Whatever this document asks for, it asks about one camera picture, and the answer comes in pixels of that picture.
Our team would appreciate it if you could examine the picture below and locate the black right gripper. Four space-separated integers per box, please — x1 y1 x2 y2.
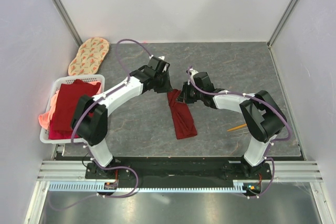
176 81 204 104

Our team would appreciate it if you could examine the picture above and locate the red cloth napkin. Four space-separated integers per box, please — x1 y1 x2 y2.
167 89 197 140

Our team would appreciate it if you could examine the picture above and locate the orange plastic fork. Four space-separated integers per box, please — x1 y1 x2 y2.
227 124 247 132

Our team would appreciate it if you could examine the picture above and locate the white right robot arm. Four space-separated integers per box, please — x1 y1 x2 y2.
176 82 290 179

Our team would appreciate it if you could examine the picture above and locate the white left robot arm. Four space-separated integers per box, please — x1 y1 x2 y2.
71 66 172 178

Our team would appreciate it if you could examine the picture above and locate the floral oval placemat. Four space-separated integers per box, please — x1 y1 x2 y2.
68 37 110 76

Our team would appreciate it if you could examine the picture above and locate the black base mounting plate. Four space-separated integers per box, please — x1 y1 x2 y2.
85 157 273 187

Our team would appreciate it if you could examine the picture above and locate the red cloth in basket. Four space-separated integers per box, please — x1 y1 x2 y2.
49 79 101 131

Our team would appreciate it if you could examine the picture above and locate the magenta cloth in basket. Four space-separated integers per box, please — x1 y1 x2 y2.
49 129 72 140

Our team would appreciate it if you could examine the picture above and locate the salmon pink cloth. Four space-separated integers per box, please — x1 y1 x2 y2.
38 90 59 130

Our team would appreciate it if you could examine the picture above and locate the white plastic basket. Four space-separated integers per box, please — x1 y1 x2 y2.
38 74 105 144

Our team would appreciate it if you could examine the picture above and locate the white slotted cable duct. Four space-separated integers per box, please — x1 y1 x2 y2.
49 181 257 193

